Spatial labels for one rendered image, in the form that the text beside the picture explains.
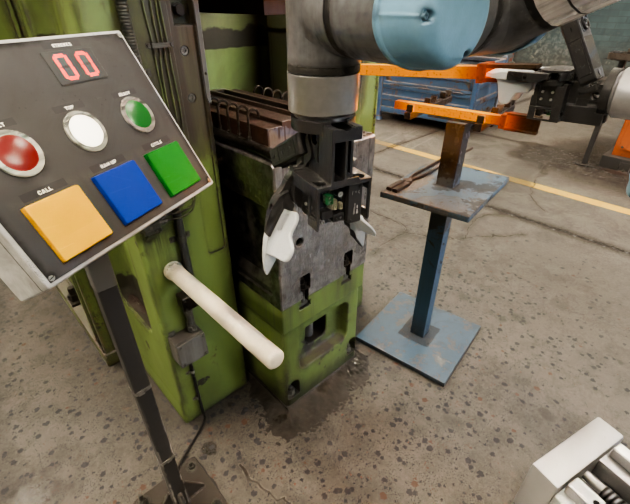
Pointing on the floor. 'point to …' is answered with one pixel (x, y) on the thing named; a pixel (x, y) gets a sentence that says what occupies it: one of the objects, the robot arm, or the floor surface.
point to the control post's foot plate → (197, 481)
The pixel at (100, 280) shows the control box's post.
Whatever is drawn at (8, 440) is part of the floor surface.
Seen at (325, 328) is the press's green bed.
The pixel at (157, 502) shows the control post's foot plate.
